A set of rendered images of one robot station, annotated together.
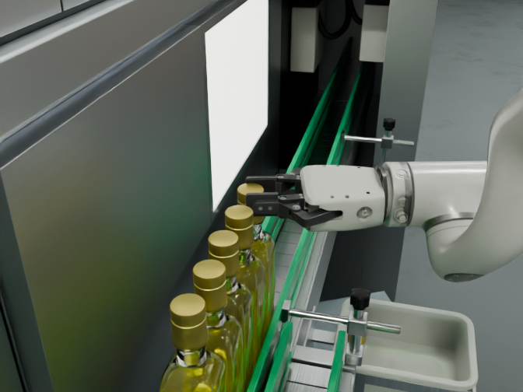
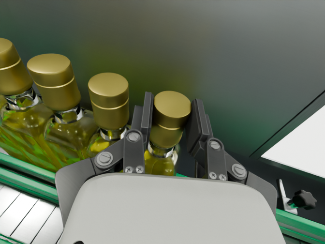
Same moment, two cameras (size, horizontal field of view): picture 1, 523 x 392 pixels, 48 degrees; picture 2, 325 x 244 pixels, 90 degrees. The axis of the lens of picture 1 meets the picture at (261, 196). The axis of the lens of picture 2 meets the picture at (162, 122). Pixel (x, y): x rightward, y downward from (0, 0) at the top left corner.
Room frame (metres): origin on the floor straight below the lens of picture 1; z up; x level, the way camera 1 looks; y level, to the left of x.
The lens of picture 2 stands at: (0.64, -0.09, 1.42)
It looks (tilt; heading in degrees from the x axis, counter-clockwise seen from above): 48 degrees down; 82
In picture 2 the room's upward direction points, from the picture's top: 14 degrees clockwise
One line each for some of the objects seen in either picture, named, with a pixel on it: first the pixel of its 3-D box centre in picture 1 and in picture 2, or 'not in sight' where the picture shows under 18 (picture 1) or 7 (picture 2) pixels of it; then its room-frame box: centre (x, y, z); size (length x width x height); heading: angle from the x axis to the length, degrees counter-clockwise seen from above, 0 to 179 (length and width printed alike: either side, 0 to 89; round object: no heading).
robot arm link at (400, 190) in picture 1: (393, 194); not in sight; (0.66, -0.17, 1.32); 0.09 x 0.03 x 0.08; 2
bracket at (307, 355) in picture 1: (324, 372); not in sight; (0.65, -0.09, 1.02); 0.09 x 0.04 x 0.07; 76
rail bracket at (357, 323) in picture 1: (340, 324); not in sight; (0.65, -0.11, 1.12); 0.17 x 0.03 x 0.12; 76
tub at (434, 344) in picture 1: (401, 356); not in sight; (0.73, -0.24, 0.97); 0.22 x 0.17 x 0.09; 76
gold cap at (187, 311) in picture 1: (188, 321); not in sight; (0.44, 0.07, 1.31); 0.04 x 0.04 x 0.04
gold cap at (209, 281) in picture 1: (209, 285); (3, 66); (0.49, 0.05, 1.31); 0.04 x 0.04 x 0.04
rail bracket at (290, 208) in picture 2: not in sight; (278, 197); (0.93, 0.02, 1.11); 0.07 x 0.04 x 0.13; 76
